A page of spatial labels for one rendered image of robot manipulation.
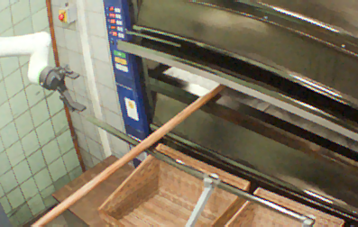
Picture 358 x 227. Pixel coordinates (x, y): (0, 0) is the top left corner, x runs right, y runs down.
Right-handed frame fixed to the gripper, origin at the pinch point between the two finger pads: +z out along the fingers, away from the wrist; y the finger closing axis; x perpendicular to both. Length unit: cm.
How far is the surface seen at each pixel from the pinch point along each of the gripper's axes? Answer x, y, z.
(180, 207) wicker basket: -42, 89, -5
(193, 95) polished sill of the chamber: -55, 31, 0
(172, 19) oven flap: -55, -4, -6
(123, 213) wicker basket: -19, 87, -23
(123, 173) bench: -45, 90, -51
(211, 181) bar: -17, 31, 43
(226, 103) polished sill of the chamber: -57, 30, 16
